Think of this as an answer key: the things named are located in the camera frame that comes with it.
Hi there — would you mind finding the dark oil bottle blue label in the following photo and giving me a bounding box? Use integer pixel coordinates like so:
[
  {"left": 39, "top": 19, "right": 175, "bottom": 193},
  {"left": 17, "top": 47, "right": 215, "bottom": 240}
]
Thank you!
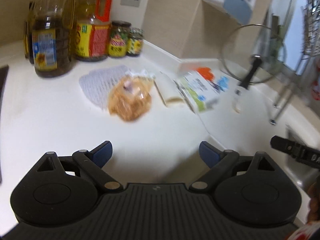
[{"left": 31, "top": 0, "right": 75, "bottom": 78}]

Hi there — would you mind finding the white foam fruit net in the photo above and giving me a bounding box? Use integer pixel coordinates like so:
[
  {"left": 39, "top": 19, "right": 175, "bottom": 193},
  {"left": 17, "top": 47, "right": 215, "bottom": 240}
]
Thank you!
[{"left": 79, "top": 65, "right": 130, "bottom": 110}]

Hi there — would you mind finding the oil bottle red handle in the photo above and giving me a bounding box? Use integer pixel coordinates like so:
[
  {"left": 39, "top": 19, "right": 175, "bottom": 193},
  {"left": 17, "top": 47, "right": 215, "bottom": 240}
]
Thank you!
[{"left": 74, "top": 0, "right": 112, "bottom": 62}]

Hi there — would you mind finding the glass pot lid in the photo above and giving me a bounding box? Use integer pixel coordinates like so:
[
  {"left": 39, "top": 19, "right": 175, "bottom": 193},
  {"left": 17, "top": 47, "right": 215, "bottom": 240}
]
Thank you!
[{"left": 220, "top": 24, "right": 287, "bottom": 85}]

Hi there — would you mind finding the blue mask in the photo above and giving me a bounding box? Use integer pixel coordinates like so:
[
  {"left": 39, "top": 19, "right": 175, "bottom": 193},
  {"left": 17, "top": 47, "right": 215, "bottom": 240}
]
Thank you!
[{"left": 216, "top": 76, "right": 229, "bottom": 92}]

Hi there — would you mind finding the orange mesh scrap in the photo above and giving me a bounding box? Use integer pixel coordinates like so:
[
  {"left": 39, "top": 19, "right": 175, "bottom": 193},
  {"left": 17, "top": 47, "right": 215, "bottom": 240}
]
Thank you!
[{"left": 196, "top": 67, "right": 215, "bottom": 81}]

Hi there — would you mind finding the small checkered lid jar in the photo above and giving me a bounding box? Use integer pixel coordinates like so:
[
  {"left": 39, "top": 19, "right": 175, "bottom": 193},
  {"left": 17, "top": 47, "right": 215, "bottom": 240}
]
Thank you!
[{"left": 126, "top": 28, "right": 144, "bottom": 57}]

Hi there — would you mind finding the white paper cup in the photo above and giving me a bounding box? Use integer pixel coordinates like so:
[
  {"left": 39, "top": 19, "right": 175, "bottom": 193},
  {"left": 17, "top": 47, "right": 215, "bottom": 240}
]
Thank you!
[{"left": 155, "top": 72, "right": 185, "bottom": 107}]

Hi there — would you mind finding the right hand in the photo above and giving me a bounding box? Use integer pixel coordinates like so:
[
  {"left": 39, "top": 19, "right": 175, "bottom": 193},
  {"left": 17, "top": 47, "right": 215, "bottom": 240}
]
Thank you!
[{"left": 307, "top": 183, "right": 319, "bottom": 223}]

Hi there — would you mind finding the steel dish rack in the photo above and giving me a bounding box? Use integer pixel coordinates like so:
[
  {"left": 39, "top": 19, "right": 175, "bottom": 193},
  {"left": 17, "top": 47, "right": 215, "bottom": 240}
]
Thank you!
[{"left": 265, "top": 0, "right": 319, "bottom": 125}]

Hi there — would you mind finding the steel sink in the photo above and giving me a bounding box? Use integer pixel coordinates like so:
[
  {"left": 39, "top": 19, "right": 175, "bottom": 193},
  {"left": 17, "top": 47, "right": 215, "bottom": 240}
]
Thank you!
[{"left": 285, "top": 125, "right": 319, "bottom": 192}]

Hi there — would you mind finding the green white carton box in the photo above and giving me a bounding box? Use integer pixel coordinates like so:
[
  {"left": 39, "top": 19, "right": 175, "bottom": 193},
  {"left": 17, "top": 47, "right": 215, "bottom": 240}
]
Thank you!
[{"left": 175, "top": 70, "right": 220, "bottom": 113}]

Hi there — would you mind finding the brown bread bag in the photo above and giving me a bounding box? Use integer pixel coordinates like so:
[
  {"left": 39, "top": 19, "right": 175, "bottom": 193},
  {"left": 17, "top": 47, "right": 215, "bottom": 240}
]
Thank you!
[{"left": 107, "top": 70, "right": 155, "bottom": 121}]

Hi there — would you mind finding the tall bean paste jar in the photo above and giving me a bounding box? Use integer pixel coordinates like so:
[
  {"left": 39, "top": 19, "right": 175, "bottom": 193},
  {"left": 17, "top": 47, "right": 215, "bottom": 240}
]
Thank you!
[{"left": 108, "top": 21, "right": 131, "bottom": 58}]

